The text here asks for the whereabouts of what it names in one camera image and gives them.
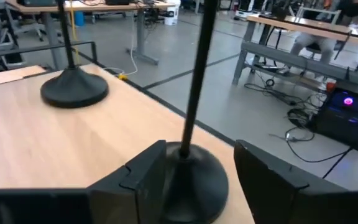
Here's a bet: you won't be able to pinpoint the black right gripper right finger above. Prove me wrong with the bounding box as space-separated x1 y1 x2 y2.
233 139 351 224

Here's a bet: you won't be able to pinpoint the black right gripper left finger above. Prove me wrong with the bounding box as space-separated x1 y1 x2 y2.
87 139 168 224

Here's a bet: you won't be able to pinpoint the black candle stick holder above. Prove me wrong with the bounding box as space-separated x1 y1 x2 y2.
39 0 109 110
159 0 230 224

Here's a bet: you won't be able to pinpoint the black computer tower with lights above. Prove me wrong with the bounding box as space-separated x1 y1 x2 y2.
310 88 358 153

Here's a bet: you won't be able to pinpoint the grey workbench with wooden top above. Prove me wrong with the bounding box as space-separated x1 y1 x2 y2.
231 13 358 94

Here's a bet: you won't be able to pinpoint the person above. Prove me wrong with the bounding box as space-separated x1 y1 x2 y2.
288 0 358 65

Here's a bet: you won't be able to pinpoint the white bucket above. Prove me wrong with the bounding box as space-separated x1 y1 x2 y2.
163 0 181 27

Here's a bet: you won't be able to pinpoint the blue bin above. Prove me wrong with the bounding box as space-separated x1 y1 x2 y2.
73 11 86 27

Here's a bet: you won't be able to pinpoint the wooden table with grey legs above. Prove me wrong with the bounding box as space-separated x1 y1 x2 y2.
4 0 176 72

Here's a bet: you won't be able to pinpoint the black floor cables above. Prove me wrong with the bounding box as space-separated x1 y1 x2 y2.
243 77 352 164

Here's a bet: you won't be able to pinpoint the white cable with yellow plug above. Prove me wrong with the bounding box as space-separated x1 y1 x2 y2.
103 18 140 82

